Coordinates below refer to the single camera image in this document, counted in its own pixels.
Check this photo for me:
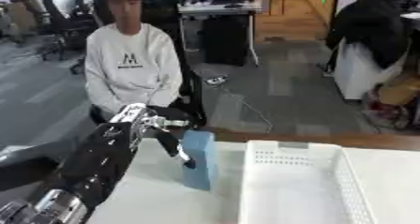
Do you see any white desk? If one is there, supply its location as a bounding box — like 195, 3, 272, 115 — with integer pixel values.
177, 0, 271, 67

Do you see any person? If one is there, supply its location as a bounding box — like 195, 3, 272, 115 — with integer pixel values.
83, 0, 186, 123

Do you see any black jacket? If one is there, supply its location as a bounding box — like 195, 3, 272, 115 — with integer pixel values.
322, 0, 413, 76

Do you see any black computer tower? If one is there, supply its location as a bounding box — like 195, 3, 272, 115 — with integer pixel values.
200, 14, 251, 67

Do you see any white power strip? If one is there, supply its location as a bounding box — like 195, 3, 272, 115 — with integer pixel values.
203, 75, 230, 87

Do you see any black office chair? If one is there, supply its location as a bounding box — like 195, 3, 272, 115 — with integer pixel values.
88, 0, 209, 129
37, 0, 102, 63

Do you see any white perforated plastic basket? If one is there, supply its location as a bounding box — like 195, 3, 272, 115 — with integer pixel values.
236, 140, 381, 224

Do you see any tan cardboard box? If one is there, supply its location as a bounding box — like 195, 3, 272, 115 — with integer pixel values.
375, 73, 420, 108

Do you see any thin grey cable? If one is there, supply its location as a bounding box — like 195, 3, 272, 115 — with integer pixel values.
217, 82, 276, 135

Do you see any blue rectangular block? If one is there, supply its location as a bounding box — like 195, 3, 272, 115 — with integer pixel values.
180, 129, 220, 192

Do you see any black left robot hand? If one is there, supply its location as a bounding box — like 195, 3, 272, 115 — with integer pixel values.
47, 102, 197, 211

